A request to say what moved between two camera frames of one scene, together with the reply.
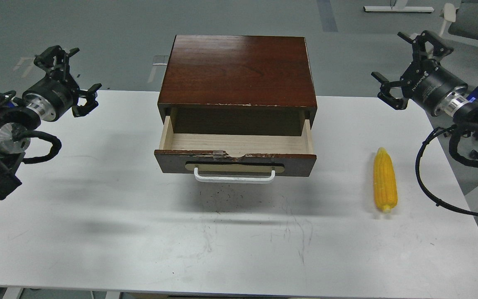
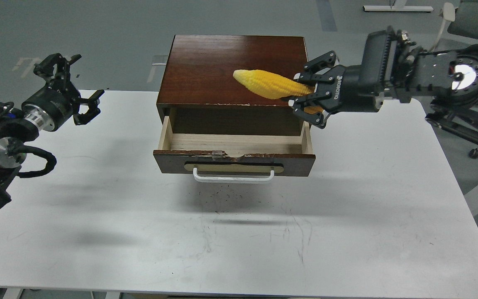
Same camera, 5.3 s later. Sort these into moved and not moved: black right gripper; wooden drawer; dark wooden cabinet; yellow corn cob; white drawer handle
Moved: black right gripper; yellow corn cob
Not moved: white drawer handle; dark wooden cabinet; wooden drawer
